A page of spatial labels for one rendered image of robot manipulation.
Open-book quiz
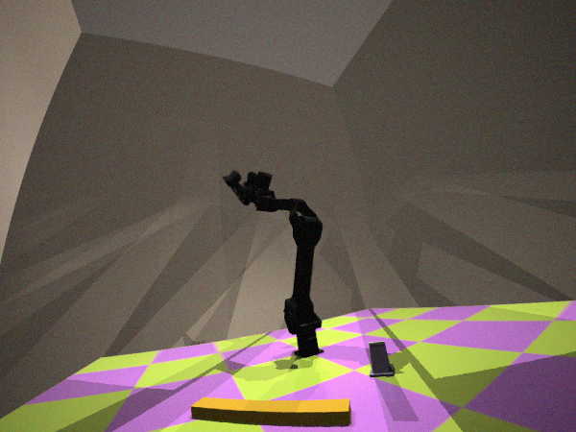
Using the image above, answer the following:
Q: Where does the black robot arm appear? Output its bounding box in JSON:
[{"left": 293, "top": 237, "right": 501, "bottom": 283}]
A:
[{"left": 243, "top": 171, "right": 324, "bottom": 358}]

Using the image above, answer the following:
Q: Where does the orange bar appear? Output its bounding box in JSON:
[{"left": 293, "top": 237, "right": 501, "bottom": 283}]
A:
[{"left": 191, "top": 397, "right": 351, "bottom": 425}]

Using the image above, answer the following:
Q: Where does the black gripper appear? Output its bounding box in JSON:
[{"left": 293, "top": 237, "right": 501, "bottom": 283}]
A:
[{"left": 222, "top": 170, "right": 254, "bottom": 205}]

